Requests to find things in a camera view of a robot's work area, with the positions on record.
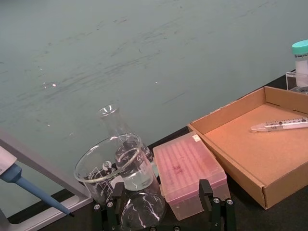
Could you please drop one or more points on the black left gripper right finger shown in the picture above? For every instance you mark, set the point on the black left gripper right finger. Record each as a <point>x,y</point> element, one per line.
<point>206,192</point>

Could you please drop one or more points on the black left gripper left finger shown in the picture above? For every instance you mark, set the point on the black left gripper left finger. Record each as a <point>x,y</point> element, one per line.
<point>118,192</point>

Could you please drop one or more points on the clear glass beaker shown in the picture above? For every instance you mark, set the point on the clear glass beaker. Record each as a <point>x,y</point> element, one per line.
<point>101,183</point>

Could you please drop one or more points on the pink pipette tip box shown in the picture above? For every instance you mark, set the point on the pink pipette tip box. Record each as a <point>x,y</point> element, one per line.
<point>183,168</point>

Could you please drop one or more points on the shallow brown cardboard tray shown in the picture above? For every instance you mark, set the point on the shallow brown cardboard tray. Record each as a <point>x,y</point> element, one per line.
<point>243,154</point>

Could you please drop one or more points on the clear glass conical flask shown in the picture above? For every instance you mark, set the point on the clear glass conical flask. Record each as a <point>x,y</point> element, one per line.
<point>113,122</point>

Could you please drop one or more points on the black table cloth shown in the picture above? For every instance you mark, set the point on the black table cloth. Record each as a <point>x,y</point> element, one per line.
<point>276,217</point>

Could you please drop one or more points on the blue and white pipette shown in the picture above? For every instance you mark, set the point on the blue and white pipette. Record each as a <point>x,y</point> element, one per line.
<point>31,188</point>

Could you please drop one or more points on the clear conical centrifuge tube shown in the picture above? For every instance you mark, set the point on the clear conical centrifuge tube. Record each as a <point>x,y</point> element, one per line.
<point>276,125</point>

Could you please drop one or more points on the clear plastic case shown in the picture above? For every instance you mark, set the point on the clear plastic case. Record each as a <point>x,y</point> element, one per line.
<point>291,80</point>

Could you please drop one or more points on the plastic jar with teal cap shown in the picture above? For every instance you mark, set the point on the plastic jar with teal cap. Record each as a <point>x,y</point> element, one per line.
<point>302,65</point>

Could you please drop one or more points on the grey metal stand frame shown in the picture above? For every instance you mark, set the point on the grey metal stand frame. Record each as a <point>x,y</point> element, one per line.
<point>48,170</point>

